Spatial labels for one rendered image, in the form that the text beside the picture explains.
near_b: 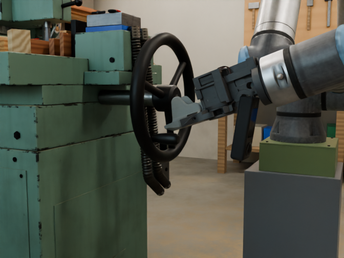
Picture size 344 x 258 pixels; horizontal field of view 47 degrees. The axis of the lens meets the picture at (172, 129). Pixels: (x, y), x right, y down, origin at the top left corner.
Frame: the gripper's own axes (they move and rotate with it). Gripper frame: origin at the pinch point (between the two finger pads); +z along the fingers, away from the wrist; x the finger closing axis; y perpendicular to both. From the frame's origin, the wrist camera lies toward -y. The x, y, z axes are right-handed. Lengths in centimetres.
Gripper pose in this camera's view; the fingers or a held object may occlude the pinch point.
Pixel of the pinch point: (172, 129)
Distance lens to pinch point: 77.0
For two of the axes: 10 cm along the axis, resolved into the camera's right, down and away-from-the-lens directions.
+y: -3.1, -9.5, 0.4
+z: -8.5, 2.9, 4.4
